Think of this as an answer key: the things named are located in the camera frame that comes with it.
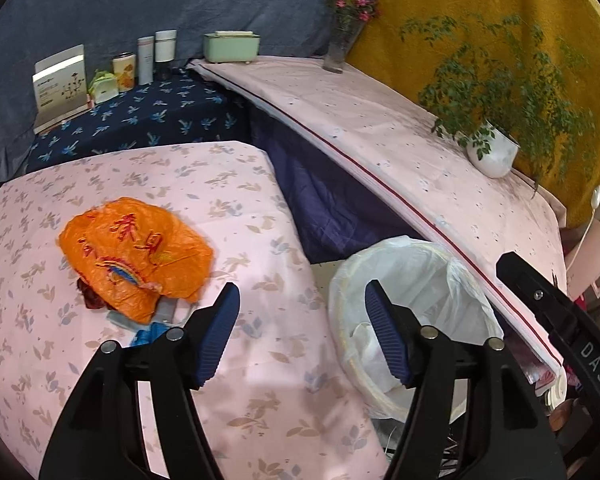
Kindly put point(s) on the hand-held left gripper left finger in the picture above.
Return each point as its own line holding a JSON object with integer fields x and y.
{"x": 217, "y": 330}

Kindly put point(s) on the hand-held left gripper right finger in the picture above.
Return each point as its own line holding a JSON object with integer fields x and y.
{"x": 387, "y": 335}

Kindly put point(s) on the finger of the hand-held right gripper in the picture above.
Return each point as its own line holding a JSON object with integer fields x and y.
{"x": 527, "y": 280}

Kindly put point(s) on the grey packet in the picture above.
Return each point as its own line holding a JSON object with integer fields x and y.
{"x": 172, "y": 310}

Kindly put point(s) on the trash bin with white liner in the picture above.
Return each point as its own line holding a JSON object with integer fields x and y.
{"x": 420, "y": 280}

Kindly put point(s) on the blue plastic wrapper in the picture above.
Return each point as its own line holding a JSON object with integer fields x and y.
{"x": 152, "y": 335}

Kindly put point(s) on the orange plastic bag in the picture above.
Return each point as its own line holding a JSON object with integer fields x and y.
{"x": 130, "y": 255}

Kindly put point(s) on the dark red wrapper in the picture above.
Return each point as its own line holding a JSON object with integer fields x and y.
{"x": 91, "y": 297}

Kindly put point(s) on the beige cardboard box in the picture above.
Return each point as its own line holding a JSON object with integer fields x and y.
{"x": 595, "y": 260}

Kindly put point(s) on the potted plant in white pot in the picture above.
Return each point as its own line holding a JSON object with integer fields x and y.
{"x": 495, "y": 152}

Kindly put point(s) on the dark purple quilted cloth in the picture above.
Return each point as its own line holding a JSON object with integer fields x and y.
{"x": 320, "y": 200}

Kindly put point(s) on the pink cloth with red stripe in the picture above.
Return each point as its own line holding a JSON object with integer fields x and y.
{"x": 380, "y": 125}

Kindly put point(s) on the navy floral cloth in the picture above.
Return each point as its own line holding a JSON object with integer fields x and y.
{"x": 130, "y": 130}

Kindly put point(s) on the pink rabbit print tablecloth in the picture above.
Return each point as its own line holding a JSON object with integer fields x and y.
{"x": 30, "y": 210}

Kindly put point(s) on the green packet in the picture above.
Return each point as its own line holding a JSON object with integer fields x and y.
{"x": 103, "y": 90}

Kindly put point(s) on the yellow tin can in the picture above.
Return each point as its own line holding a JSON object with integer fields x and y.
{"x": 123, "y": 75}

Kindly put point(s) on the tall white bottle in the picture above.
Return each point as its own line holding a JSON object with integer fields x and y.
{"x": 145, "y": 62}

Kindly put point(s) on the green tissue box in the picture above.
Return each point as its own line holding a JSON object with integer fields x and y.
{"x": 230, "y": 49}

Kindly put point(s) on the white box with flower print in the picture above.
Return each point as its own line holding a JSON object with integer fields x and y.
{"x": 60, "y": 90}

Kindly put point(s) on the white cylinder jar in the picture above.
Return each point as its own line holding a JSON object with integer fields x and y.
{"x": 165, "y": 47}

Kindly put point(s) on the glass vase with pink flowers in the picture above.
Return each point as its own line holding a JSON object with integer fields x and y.
{"x": 337, "y": 50}

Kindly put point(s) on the blue-grey backdrop cloth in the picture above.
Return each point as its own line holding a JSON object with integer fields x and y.
{"x": 130, "y": 0}

